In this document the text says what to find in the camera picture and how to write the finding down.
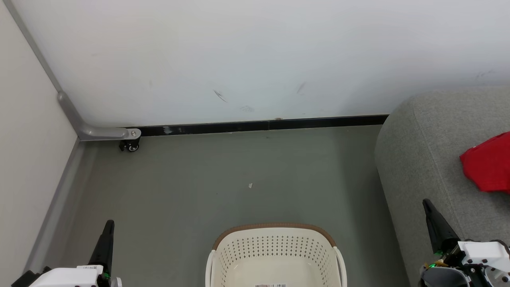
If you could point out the grey metal frame leg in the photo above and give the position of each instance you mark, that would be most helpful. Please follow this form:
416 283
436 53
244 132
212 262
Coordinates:
99 132

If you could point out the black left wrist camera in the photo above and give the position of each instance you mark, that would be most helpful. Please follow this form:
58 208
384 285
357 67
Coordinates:
28 279

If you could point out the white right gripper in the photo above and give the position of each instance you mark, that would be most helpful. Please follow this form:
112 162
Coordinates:
482 251

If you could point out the black baseboard strip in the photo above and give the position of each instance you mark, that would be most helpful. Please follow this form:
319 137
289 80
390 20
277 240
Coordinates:
259 126

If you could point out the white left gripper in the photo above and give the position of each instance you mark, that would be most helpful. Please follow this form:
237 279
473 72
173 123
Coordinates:
67 277

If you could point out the red garment with white label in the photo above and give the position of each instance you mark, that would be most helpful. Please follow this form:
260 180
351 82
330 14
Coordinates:
488 167

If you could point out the cream perforated laundry basket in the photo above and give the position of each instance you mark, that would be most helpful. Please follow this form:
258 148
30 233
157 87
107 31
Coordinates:
275 255

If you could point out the grey fabric sofa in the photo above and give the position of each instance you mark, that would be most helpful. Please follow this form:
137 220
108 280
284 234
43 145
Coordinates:
422 159

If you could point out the black caster wheel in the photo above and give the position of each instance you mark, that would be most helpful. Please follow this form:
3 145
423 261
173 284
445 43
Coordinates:
130 146

